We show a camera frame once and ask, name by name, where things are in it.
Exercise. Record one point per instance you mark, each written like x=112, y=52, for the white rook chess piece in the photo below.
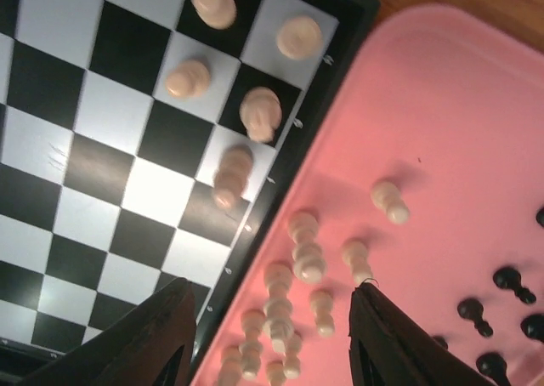
x=299, y=38

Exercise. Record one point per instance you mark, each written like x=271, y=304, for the pink plastic tray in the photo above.
x=450, y=110

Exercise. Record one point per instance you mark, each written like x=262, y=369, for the white pawn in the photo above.
x=218, y=14
x=190, y=79
x=355, y=256
x=386, y=196
x=321, y=304

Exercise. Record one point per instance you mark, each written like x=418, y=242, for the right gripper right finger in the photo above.
x=388, y=348

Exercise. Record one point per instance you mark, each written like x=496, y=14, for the black pawn chess piece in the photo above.
x=471, y=309

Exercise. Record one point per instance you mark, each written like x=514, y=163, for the black white chess board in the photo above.
x=107, y=179

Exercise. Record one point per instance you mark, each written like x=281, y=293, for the white bishop chess piece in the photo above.
x=232, y=175

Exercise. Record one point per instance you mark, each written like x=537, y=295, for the white knight chess piece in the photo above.
x=261, y=113

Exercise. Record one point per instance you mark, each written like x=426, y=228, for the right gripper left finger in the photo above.
x=151, y=345

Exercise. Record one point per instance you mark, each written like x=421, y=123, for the white queen chess piece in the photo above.
x=309, y=265

